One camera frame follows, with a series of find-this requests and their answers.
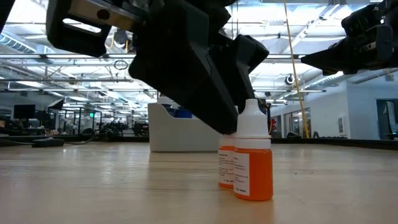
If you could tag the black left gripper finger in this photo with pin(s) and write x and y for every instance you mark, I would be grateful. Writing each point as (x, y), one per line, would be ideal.
(186, 77)
(242, 62)

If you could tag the large blue-capped coloring bottle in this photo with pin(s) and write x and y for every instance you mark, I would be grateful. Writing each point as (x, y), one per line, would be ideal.
(183, 113)

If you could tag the grey plastic bin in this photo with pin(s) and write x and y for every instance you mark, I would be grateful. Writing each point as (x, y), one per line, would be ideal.
(180, 137)

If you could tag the orange food coloring bottle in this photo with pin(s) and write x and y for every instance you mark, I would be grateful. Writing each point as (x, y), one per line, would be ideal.
(255, 174)
(225, 168)

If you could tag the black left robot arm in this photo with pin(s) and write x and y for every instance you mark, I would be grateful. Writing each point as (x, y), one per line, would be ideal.
(4, 12)

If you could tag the black tilted monitor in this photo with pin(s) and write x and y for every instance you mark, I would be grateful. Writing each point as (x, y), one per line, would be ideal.
(56, 104)

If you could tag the small red object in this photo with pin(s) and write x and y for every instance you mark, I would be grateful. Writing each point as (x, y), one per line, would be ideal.
(273, 124)

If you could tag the glass door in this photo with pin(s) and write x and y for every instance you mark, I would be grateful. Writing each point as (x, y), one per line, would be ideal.
(387, 119)

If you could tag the black computer monitor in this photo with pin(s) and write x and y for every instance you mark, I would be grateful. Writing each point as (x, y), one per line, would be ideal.
(24, 112)

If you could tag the flat black device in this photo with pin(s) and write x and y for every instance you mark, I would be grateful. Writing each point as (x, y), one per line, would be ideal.
(48, 143)

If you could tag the silver ceiling duct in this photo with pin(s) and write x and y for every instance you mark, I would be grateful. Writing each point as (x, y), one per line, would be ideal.
(329, 79)

